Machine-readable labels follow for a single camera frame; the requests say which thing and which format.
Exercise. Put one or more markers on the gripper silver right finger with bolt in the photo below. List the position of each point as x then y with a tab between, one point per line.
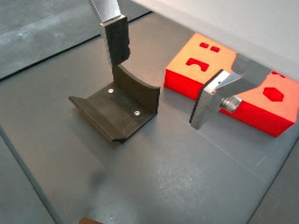
219	92

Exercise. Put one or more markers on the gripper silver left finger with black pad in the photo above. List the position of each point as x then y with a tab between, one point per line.
113	29

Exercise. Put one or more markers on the brown hexagonal prism peg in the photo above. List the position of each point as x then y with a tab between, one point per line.
86	220

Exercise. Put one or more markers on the red foam shape-sorter block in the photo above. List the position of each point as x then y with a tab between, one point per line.
253	94

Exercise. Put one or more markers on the black curved holder stand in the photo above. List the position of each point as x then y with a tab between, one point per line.
121	107

